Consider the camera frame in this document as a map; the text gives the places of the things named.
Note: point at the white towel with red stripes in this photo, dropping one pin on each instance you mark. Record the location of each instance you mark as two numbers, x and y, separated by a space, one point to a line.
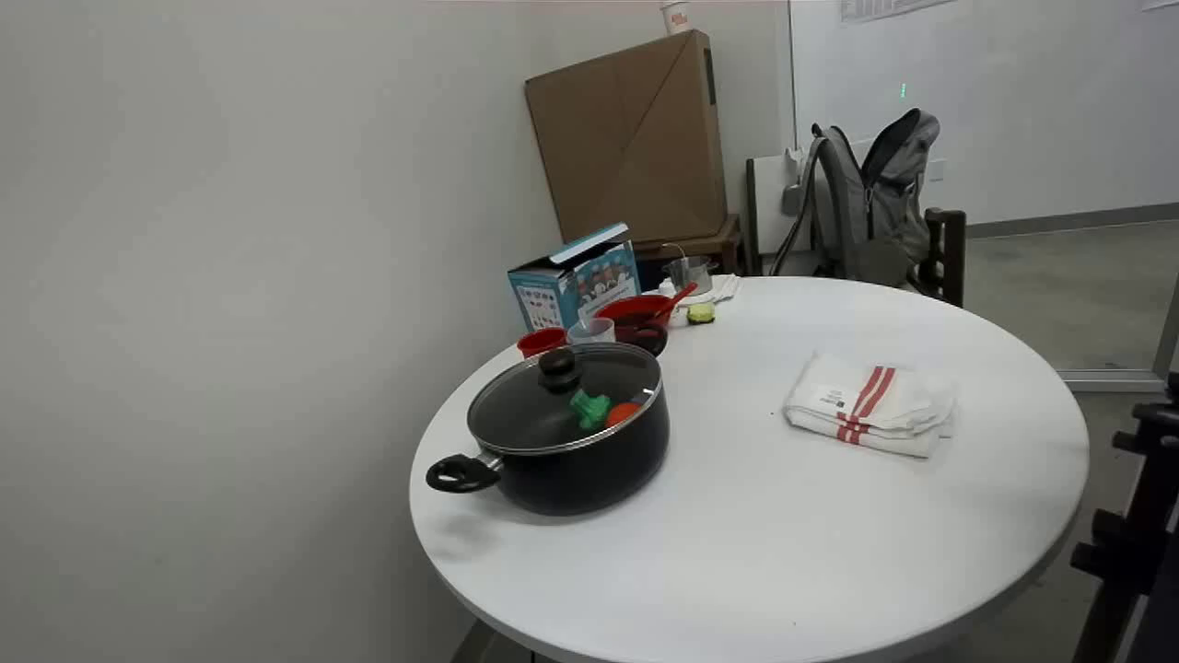
870 401

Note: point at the red bowl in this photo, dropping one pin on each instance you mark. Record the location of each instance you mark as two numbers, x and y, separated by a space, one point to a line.
643 320

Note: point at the blue and white carton box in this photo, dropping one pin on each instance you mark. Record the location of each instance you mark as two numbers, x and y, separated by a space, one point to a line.
576 280

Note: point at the glass pot lid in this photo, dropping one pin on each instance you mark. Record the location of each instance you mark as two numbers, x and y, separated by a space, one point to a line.
524 405

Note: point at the green toy in pot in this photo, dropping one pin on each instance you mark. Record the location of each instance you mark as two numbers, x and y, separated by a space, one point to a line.
590 409

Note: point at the orange toy in pot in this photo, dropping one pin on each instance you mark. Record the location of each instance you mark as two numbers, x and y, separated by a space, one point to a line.
621 412

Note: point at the black cooking pot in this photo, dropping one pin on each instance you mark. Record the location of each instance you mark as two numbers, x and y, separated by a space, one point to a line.
563 484

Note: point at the yellow green sponge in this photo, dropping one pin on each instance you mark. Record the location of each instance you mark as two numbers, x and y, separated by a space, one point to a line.
700 314

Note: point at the large cardboard box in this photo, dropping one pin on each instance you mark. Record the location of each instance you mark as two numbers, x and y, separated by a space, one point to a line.
636 139

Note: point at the grey backpack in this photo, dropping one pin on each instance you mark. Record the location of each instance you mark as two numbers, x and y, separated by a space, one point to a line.
863 213

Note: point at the black chair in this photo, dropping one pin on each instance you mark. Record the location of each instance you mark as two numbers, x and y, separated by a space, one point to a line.
944 266

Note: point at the black camera tripod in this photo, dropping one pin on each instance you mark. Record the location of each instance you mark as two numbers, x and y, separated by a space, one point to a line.
1137 552

